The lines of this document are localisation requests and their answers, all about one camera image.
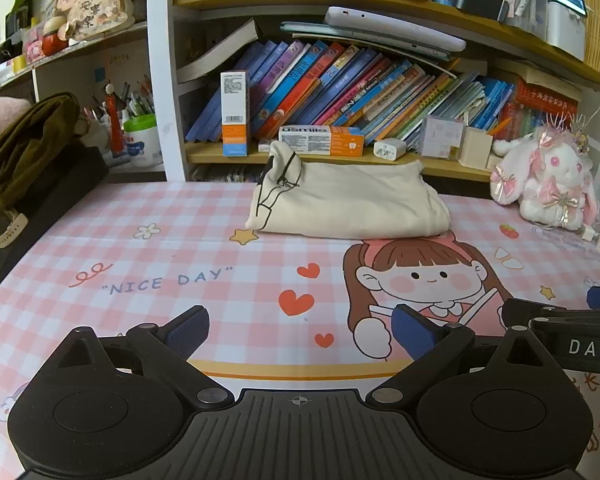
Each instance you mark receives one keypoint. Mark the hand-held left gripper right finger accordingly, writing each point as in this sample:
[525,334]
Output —
[412,332]

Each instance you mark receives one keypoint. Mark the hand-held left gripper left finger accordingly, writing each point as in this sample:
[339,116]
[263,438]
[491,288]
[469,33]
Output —
[190,332]

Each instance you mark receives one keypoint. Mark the cream printed t-shirt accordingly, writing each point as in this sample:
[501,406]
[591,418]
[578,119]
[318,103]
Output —
[355,200]

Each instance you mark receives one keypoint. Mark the pink checked cartoon table mat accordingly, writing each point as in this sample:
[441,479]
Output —
[130,310]

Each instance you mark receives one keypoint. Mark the white pink plush bunny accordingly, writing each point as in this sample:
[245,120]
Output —
[550,180]

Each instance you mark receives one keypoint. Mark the row of dark magazines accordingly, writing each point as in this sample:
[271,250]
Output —
[220,174]

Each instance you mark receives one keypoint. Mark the cream pen box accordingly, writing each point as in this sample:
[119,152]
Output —
[475,150]

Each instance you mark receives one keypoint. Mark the white charger plug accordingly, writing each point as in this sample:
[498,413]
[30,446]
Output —
[387,150]

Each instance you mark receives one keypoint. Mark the orange pen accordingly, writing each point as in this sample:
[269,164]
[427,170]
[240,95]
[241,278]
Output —
[500,126]

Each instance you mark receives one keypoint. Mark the black box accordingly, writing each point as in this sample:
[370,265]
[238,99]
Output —
[65,185]

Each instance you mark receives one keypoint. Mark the white jar with green lid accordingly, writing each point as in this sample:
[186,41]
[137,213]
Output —
[142,145]

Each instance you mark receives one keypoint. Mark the clear plastic card box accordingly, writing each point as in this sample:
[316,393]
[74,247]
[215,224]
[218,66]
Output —
[440,135]

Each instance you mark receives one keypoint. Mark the small white box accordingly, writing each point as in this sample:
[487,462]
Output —
[265,146]

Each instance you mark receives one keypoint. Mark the orange white toothpaste box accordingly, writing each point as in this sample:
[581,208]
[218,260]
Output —
[320,141]

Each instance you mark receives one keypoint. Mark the tall orange blue carton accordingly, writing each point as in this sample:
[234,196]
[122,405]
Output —
[235,120]

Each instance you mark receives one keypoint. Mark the red hanging tassel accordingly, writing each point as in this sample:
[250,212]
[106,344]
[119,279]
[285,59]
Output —
[115,125]

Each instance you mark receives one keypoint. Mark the cream hardcover book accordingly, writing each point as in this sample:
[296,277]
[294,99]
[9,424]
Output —
[545,80]

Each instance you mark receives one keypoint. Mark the bunch of pens and pencils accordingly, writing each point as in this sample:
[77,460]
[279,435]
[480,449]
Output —
[135,105]

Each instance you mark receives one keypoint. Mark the olive green cloth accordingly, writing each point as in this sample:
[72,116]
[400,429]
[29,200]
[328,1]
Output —
[30,145]

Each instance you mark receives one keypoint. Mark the row of colourful books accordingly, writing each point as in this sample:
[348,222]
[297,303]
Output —
[340,90]

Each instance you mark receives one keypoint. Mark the white box appliance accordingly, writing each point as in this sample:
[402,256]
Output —
[565,30]

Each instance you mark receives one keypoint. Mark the yellow ribbed board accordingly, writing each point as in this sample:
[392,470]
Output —
[595,25]

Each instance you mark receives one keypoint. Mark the thick white paperback book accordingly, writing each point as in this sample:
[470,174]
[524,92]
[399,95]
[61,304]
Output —
[220,52]

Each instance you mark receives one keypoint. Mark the pink fluffy cloth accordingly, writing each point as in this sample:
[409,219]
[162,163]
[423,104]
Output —
[0,120]

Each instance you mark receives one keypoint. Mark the white side shelf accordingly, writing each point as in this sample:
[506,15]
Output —
[60,75]

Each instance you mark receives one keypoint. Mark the white flat tablet device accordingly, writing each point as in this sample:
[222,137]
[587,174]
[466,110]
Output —
[395,27]

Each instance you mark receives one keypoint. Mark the red round ornament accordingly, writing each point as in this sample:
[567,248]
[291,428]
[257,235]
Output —
[55,44]

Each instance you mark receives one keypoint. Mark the small pink box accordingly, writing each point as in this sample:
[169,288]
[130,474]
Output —
[33,51]

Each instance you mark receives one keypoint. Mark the flower decorated plaque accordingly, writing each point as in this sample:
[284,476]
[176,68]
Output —
[92,5]

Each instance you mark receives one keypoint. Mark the wooden bookshelf with white frame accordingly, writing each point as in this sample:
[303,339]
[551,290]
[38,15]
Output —
[167,85]

